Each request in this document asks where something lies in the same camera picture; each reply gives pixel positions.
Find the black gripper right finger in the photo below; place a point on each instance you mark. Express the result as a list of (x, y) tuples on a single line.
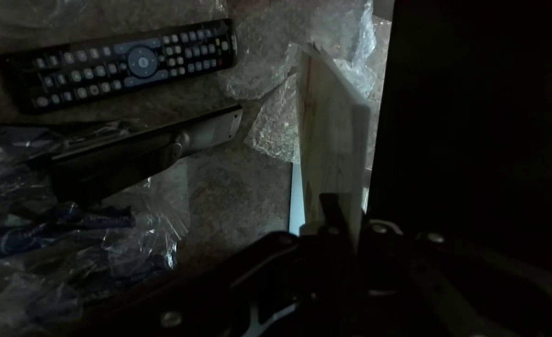
[(380, 244)]

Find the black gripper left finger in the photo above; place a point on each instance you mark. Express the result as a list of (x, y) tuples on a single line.
[(337, 221)]

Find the illustrated magazine with yellow title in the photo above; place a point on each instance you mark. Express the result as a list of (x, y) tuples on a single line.
[(334, 137)]

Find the black computer monitor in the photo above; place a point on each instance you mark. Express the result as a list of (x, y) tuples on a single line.
[(474, 124)]

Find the folding utility knife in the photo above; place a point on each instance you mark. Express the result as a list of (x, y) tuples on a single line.
[(145, 152)]

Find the black remote control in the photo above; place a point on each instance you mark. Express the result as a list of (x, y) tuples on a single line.
[(126, 62)]

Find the plastic bag with dark parts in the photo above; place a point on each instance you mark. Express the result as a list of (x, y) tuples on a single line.
[(57, 231)]

